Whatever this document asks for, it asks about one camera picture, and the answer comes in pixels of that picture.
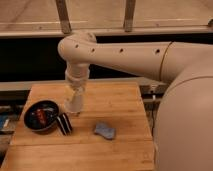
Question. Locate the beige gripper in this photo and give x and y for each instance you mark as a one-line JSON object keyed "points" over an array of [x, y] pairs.
{"points": [[77, 78]]}

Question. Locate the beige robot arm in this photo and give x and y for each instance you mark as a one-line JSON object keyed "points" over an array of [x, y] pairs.
{"points": [[183, 131]]}

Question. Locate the red object in bowl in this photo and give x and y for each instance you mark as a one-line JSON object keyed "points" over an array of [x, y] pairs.
{"points": [[41, 116]]}

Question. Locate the black round bowl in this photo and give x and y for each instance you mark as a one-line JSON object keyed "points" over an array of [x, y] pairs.
{"points": [[31, 120]]}

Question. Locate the blue grey sponge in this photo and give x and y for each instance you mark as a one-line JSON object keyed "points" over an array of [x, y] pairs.
{"points": [[105, 131]]}

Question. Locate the blue object at left edge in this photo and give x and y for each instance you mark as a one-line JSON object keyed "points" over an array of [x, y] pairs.
{"points": [[4, 121]]}

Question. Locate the left window frame post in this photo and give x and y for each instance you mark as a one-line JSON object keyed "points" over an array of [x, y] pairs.
{"points": [[63, 16]]}

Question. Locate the window frame post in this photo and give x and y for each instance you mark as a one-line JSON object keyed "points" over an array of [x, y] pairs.
{"points": [[63, 16], [129, 15]]}

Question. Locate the right window frame post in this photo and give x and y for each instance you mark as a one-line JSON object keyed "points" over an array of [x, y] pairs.
{"points": [[129, 15]]}

